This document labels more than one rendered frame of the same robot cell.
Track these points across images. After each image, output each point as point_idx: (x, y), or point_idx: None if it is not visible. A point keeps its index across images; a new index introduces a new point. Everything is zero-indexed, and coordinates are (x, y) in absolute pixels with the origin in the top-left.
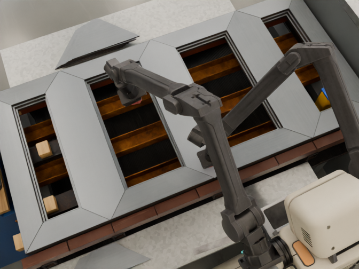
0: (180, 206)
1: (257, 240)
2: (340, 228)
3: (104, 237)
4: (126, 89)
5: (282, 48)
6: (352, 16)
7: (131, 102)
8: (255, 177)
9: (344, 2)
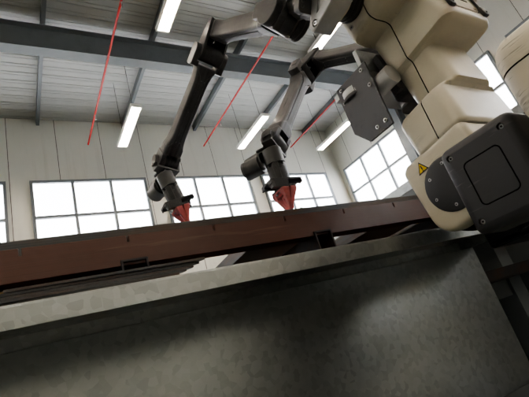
0: (254, 225)
1: None
2: None
3: (105, 249)
4: (168, 176)
5: None
6: (399, 193)
7: (175, 201)
8: (372, 224)
9: (387, 197)
